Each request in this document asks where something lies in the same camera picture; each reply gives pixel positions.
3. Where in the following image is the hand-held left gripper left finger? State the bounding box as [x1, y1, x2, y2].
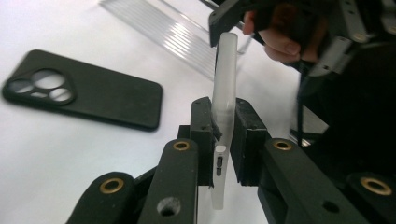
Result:
[177, 96, 217, 188]

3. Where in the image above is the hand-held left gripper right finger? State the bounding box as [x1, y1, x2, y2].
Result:
[229, 97, 273, 188]

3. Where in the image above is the translucent iridescent phone case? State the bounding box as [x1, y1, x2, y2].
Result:
[210, 32, 239, 211]

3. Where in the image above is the clear plastic tray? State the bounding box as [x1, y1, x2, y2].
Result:
[98, 0, 255, 80]

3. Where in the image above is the black phone case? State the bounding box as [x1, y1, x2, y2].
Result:
[1, 49, 163, 133]

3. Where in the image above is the white table board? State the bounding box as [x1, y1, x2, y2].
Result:
[0, 0, 330, 224]

